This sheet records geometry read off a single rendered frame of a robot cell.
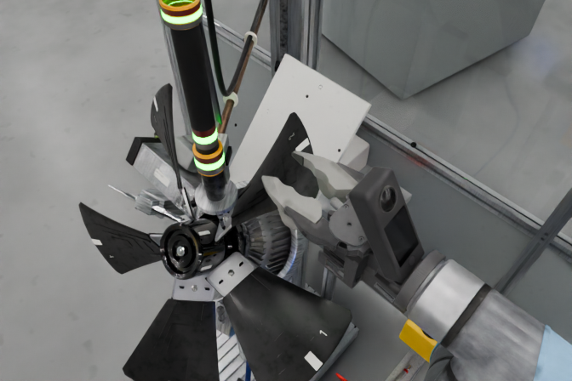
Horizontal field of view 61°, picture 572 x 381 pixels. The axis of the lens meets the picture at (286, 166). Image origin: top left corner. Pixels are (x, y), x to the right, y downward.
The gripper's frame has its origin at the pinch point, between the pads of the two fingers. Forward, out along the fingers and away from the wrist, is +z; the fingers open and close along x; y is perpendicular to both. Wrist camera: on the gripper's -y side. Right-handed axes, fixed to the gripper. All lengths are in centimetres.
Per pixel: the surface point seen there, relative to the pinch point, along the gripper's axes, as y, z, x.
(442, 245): 99, -5, 70
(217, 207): 19.8, 13.1, -2.0
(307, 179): 23.0, 8.2, 14.0
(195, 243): 40.8, 22.3, -2.9
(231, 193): 19.8, 13.6, 1.5
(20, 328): 167, 114, -50
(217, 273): 48, 17, -2
